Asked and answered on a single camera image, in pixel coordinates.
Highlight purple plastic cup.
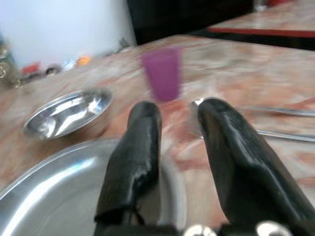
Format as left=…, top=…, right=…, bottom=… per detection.
left=141, top=47, right=183, bottom=102

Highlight large steel plate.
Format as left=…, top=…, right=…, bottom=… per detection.
left=0, top=139, right=190, bottom=236

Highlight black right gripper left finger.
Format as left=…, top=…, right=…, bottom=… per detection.
left=94, top=101, right=162, bottom=236

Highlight steel spoon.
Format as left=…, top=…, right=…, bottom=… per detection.
left=189, top=97, right=315, bottom=118

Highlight small steel bowl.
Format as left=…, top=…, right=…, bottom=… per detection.
left=23, top=88, right=113, bottom=140

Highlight marble table with red edge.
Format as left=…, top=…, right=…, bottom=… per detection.
left=207, top=1, right=315, bottom=38

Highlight red small object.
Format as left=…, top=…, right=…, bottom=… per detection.
left=21, top=62, right=41, bottom=76

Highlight glass jar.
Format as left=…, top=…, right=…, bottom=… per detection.
left=0, top=34, right=19, bottom=87

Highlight orange small object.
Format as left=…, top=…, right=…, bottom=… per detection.
left=76, top=55, right=92, bottom=67

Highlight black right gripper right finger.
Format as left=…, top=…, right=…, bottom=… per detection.
left=197, top=97, right=315, bottom=236

